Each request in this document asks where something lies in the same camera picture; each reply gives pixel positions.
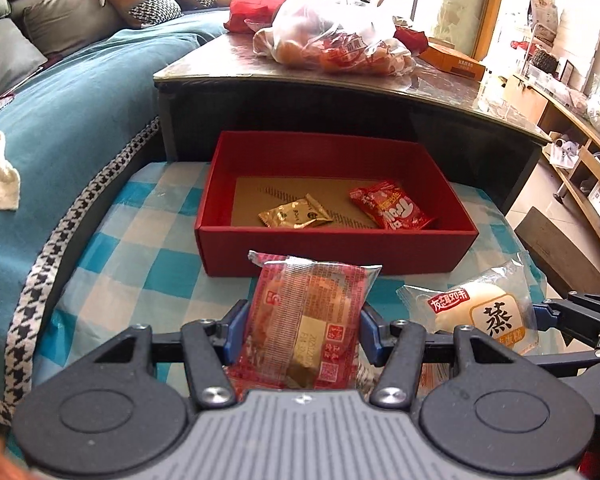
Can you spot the clear plastic bag of snacks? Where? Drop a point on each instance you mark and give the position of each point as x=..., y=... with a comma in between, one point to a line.
x=330, y=35

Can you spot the wooden window frame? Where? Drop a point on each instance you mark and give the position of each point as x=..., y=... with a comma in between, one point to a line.
x=490, y=10

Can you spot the dark coffee table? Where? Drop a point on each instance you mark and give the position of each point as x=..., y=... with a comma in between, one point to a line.
x=330, y=105

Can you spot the wooden shelf unit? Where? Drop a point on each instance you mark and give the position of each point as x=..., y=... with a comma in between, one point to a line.
x=580, y=130

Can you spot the teal blanket with houndstooth trim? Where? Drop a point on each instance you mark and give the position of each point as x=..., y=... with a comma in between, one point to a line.
x=80, y=110

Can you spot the orange flat box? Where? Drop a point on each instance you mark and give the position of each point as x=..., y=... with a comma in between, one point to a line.
x=452, y=60

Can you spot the dark woven basket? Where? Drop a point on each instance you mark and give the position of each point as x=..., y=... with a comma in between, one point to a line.
x=545, y=59

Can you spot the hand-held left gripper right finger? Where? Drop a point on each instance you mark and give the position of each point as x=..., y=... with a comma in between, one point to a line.
x=372, y=332

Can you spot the white steamed bun packet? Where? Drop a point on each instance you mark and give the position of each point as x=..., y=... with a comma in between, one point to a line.
x=480, y=310

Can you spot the printed paper sheet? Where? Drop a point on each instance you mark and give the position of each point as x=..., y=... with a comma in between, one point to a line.
x=542, y=7

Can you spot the grey green sofa cushion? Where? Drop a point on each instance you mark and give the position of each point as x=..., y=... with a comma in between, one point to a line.
x=7, y=60

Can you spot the red candy packet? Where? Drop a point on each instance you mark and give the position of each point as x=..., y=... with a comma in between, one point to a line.
x=395, y=207

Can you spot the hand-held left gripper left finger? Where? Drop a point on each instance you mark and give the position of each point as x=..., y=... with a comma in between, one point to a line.
x=237, y=329

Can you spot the crumpled red wrapper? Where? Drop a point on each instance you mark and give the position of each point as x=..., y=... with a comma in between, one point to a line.
x=411, y=39

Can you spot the red clear cake packet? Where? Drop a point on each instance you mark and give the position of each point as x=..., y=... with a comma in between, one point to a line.
x=300, y=310

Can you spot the red cardboard box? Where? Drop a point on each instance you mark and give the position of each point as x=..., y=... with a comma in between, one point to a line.
x=330, y=255

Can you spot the gold snack packet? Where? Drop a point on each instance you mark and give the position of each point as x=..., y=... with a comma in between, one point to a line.
x=292, y=215

